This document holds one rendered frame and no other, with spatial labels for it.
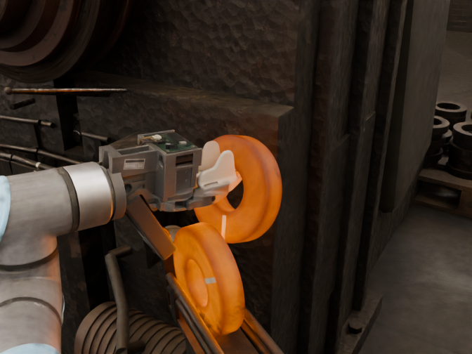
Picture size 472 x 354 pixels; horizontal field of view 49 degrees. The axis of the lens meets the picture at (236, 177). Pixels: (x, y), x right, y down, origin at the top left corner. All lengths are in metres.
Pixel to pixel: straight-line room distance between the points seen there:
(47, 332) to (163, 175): 0.22
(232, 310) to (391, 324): 1.16
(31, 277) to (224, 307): 0.23
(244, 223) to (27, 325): 0.32
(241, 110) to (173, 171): 0.26
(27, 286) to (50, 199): 0.09
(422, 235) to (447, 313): 0.48
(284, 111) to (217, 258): 0.30
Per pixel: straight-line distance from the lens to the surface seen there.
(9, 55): 1.02
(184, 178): 0.65
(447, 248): 2.21
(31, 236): 0.58
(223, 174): 0.69
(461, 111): 2.92
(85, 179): 0.59
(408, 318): 1.81
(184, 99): 0.91
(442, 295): 1.95
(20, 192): 0.57
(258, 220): 0.70
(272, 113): 0.83
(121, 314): 0.90
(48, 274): 0.61
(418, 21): 1.55
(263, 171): 0.69
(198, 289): 0.75
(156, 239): 0.68
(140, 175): 0.63
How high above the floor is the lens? 1.14
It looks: 26 degrees down
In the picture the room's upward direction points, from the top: straight up
